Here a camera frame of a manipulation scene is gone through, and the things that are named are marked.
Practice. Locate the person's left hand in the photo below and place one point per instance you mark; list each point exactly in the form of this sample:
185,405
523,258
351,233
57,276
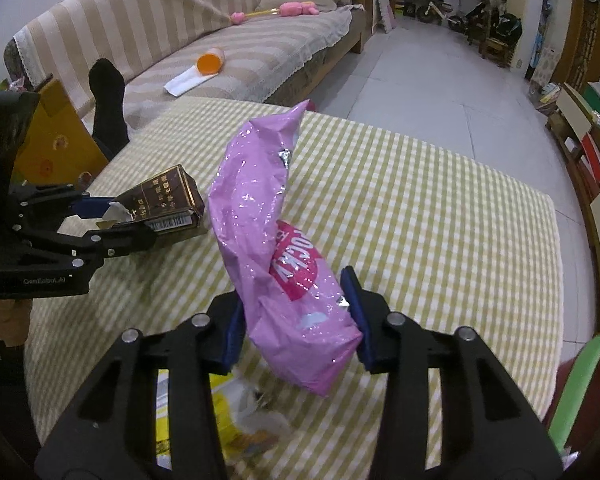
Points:
10,325

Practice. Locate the striped beige sofa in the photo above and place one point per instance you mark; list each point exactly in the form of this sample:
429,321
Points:
130,25

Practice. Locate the yellow packet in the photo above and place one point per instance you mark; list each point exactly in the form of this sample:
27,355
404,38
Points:
222,410

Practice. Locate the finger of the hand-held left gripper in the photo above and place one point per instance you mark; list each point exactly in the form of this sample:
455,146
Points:
97,206
120,242

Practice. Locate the pink plush toy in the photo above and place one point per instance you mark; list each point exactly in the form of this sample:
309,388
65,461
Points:
292,10

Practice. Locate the black ride-on toy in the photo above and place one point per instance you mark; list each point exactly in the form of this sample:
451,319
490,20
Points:
495,20

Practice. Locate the cardboard box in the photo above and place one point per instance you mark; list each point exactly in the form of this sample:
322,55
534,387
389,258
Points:
55,135

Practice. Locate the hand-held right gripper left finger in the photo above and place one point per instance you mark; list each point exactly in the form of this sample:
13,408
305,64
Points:
232,335

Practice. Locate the brown drink carton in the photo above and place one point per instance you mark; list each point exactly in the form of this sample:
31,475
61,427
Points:
170,195

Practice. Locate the television cabinet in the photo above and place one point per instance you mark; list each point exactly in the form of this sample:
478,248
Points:
587,160

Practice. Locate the yellow checked tablecloth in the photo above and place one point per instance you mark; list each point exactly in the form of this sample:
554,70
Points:
430,210

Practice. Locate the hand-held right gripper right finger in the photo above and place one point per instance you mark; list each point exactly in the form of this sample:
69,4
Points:
362,325

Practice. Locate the balance bike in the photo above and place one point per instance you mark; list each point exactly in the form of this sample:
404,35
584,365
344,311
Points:
437,12

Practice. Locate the purple snack bag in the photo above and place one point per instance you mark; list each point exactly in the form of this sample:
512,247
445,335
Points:
260,200

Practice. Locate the orange cup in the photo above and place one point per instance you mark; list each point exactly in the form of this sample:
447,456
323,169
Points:
209,64

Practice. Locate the small wooden stool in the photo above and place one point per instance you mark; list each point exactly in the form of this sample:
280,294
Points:
496,52

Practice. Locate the black sock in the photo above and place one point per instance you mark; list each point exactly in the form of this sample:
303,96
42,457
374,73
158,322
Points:
107,105

